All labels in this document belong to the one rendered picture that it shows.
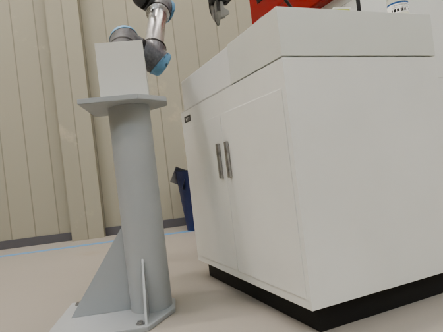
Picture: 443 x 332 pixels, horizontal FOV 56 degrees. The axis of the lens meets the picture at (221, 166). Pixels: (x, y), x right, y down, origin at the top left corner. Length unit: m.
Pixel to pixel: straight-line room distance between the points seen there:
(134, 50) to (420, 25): 1.03
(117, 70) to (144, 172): 0.40
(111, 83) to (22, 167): 2.86
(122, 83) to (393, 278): 1.17
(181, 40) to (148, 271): 3.11
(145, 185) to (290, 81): 0.68
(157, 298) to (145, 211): 0.33
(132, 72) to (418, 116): 1.04
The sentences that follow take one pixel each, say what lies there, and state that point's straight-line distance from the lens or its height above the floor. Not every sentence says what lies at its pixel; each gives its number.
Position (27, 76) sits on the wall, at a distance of 4.51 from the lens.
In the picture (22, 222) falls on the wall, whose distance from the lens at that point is 4.45.
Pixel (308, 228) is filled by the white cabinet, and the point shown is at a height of 0.32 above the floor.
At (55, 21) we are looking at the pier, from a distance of 4.47.
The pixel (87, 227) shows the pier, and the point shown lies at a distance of 4.19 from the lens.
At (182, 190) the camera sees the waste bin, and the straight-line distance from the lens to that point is 3.71.
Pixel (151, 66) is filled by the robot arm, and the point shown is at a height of 0.99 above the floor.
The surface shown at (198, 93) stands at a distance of 1.86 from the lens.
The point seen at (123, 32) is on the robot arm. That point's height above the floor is 1.12.
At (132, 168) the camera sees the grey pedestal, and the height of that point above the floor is 0.56.
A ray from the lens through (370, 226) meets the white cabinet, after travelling 1.38.
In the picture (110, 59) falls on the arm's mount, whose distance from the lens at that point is 1.68.
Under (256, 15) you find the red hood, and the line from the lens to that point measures 2.59.
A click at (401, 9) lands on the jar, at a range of 1.65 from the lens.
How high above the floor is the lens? 0.52
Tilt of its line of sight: level
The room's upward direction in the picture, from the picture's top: 7 degrees counter-clockwise
